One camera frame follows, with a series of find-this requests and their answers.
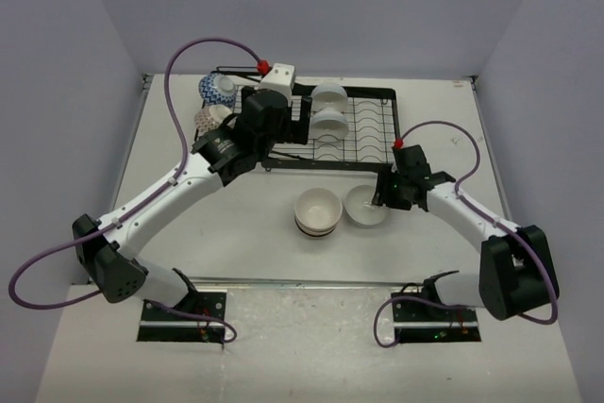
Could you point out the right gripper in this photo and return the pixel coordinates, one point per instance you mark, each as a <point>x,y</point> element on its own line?
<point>383,194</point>

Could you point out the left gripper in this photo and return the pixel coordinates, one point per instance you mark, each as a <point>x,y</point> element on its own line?
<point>295,131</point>

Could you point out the light blue bowl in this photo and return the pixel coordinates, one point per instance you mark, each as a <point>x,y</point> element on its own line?
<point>360,209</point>
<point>328,126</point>
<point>329,95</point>

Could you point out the light blue bowl front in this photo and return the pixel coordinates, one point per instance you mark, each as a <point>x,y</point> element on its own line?
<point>360,209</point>

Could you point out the beige bowl front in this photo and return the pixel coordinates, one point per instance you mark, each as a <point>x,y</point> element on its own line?
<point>303,227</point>

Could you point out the beige bowl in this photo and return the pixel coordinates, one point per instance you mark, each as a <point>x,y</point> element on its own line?
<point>318,208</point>
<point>303,227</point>

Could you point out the black bowl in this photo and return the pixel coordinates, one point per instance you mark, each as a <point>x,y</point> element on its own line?
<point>316,235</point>

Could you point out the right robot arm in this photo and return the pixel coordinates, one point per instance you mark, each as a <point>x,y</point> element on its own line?
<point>515,277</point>

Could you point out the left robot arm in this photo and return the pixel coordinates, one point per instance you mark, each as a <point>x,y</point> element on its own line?
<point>108,247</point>

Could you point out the blue zigzag patterned bowl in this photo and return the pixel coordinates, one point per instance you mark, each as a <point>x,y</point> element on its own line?
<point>217,89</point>

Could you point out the brown floral patterned bowl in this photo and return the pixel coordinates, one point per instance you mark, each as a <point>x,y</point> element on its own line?
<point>209,118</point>

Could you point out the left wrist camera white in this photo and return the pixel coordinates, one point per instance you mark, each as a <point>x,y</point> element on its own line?
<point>280,78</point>

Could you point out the black wire dish rack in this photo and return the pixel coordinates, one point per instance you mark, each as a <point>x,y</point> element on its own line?
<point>372,118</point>

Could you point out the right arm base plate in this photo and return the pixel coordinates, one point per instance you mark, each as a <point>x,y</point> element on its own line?
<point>416,323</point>

